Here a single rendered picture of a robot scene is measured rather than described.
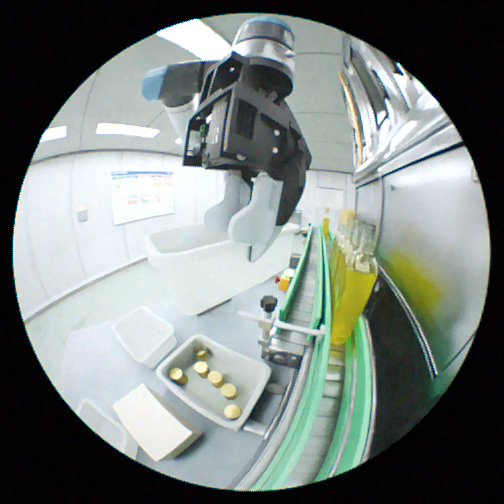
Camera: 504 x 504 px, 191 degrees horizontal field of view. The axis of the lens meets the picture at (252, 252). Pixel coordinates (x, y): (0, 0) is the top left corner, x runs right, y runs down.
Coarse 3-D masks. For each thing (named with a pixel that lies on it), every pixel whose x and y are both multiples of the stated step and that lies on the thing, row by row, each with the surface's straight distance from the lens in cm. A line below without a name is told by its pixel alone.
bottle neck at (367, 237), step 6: (366, 228) 25; (372, 228) 25; (360, 234) 26; (366, 234) 25; (372, 234) 26; (360, 240) 26; (366, 240) 25; (372, 240) 26; (360, 246) 26; (366, 246) 26; (372, 246) 26; (366, 252) 26
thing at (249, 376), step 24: (192, 336) 42; (168, 360) 39; (192, 360) 45; (216, 360) 44; (240, 360) 37; (168, 384) 37; (192, 384) 43; (240, 384) 41; (264, 384) 33; (216, 408) 40; (240, 408) 39
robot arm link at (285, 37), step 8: (264, 16) 29; (248, 24) 26; (256, 24) 25; (264, 24) 25; (272, 24) 26; (280, 24) 26; (240, 32) 25; (248, 32) 23; (256, 32) 22; (264, 32) 22; (272, 32) 23; (280, 32) 24; (288, 32) 26; (240, 40) 22; (272, 40) 21; (280, 40) 21; (288, 40) 23; (232, 48) 22; (288, 48) 21
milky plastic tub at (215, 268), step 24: (144, 240) 21; (168, 240) 27; (192, 240) 28; (216, 240) 31; (288, 240) 22; (168, 264) 11; (192, 264) 12; (216, 264) 14; (240, 264) 16; (264, 264) 19; (168, 288) 17; (192, 288) 14; (216, 288) 15; (240, 288) 18; (192, 312) 16
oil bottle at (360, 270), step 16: (352, 256) 26; (368, 256) 26; (352, 272) 25; (368, 272) 26; (352, 288) 26; (368, 288) 27; (336, 304) 30; (352, 304) 29; (336, 320) 31; (352, 320) 31; (336, 336) 34
